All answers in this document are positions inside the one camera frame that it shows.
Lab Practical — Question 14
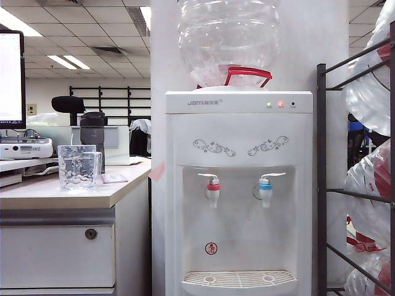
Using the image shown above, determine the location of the blue cold water tap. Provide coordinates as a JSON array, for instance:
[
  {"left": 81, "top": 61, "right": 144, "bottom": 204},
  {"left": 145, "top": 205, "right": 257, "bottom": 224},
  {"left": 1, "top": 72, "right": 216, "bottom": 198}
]
[{"left": 252, "top": 171, "right": 287, "bottom": 209}]

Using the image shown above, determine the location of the clear plastic mug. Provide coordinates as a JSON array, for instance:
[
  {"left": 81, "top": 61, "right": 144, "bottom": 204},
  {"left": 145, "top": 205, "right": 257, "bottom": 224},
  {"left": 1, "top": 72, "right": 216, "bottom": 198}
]
[{"left": 57, "top": 144, "right": 104, "bottom": 191}]

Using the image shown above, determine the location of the red hot water tap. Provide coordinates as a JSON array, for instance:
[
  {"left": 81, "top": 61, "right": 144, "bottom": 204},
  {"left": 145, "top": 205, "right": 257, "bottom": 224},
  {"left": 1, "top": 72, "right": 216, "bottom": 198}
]
[{"left": 197, "top": 172, "right": 222, "bottom": 209}]

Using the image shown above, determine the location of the white water dispenser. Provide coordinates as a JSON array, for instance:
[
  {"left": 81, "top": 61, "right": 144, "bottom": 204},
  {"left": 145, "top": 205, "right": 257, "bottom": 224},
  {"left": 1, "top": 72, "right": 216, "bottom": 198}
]
[{"left": 151, "top": 89, "right": 314, "bottom": 296}]

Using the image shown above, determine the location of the dark grey water bottle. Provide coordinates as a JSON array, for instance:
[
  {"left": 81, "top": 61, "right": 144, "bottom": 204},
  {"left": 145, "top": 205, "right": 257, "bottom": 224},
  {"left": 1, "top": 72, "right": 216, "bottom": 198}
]
[{"left": 79, "top": 111, "right": 108, "bottom": 174}]

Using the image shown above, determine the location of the white raised desk board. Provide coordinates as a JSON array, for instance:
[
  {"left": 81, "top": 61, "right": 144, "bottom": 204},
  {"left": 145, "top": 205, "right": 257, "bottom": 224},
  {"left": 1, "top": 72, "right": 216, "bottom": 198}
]
[{"left": 0, "top": 157, "right": 60, "bottom": 173}]

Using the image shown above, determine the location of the white desk drawer cabinet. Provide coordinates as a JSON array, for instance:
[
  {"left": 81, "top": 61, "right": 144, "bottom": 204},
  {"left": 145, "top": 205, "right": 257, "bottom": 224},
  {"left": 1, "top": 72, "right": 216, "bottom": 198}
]
[{"left": 0, "top": 207, "right": 117, "bottom": 296}]

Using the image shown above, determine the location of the grey jacket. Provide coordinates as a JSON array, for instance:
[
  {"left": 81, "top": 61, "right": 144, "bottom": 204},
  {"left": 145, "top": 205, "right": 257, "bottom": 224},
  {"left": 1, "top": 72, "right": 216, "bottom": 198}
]
[{"left": 128, "top": 118, "right": 152, "bottom": 157}]

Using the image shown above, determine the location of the grey partition panel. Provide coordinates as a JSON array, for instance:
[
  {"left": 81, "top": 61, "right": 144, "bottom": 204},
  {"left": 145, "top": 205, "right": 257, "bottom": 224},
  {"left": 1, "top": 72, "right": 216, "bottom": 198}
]
[{"left": 70, "top": 125, "right": 120, "bottom": 149}]

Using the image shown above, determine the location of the pink paper packet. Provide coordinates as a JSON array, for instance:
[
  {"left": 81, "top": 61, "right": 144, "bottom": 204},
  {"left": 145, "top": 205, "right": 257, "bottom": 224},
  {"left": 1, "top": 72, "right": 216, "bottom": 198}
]
[{"left": 101, "top": 173, "right": 128, "bottom": 184}]

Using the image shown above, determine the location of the square ceiling air vent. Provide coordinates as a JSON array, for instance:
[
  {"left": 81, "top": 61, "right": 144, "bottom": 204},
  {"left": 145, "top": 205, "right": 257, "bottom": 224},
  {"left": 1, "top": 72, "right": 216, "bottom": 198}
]
[{"left": 91, "top": 46, "right": 124, "bottom": 56}]

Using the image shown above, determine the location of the white drip tray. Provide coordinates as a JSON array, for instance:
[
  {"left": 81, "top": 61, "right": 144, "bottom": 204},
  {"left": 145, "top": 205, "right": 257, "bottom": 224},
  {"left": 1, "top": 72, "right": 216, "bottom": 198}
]
[{"left": 180, "top": 270, "right": 298, "bottom": 287}]

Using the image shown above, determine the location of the black chair headrest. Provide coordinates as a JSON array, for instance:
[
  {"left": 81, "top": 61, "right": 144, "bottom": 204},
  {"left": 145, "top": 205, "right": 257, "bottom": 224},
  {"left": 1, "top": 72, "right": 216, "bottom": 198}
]
[{"left": 51, "top": 95, "right": 86, "bottom": 126}]

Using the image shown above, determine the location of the long ceiling air grille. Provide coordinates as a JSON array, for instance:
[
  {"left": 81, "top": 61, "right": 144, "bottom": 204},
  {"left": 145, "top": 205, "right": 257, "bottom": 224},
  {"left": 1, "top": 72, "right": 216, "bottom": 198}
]
[{"left": 127, "top": 6, "right": 146, "bottom": 37}]

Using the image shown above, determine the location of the grey metal rack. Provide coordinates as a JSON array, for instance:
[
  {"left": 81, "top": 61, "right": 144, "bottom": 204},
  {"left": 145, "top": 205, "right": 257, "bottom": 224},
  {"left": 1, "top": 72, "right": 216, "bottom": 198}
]
[{"left": 316, "top": 36, "right": 395, "bottom": 296}]

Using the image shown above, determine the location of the fluorescent ceiling light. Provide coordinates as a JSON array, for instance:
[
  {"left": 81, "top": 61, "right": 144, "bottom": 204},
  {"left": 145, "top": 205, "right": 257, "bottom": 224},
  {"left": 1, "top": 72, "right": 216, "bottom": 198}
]
[
  {"left": 46, "top": 54, "right": 91, "bottom": 71},
  {"left": 0, "top": 7, "right": 43, "bottom": 38}
]

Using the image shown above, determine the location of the blue partition panel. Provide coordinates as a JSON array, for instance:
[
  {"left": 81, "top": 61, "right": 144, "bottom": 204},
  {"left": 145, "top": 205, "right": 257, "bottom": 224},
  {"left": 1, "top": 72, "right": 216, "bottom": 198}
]
[{"left": 347, "top": 119, "right": 368, "bottom": 147}]

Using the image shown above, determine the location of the white RC transmitter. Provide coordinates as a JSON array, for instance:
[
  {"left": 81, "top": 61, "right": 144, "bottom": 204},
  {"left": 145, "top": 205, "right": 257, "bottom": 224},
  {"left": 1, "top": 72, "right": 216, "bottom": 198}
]
[{"left": 0, "top": 137, "right": 54, "bottom": 160}]

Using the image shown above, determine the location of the black computer monitor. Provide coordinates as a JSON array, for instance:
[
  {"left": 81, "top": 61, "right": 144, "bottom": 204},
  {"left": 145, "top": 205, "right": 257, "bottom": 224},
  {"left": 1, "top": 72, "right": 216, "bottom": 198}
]
[{"left": 0, "top": 30, "right": 27, "bottom": 130}]

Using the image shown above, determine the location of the clear water jug red handle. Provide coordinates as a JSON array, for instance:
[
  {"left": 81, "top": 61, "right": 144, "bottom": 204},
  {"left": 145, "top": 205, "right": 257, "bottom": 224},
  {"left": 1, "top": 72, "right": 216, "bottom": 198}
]
[{"left": 177, "top": 0, "right": 281, "bottom": 91}]

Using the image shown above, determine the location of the black wall shelving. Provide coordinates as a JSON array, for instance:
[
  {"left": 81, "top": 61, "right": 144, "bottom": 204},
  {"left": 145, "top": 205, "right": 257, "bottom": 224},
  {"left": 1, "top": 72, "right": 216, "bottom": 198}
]
[{"left": 69, "top": 85, "right": 152, "bottom": 126}]

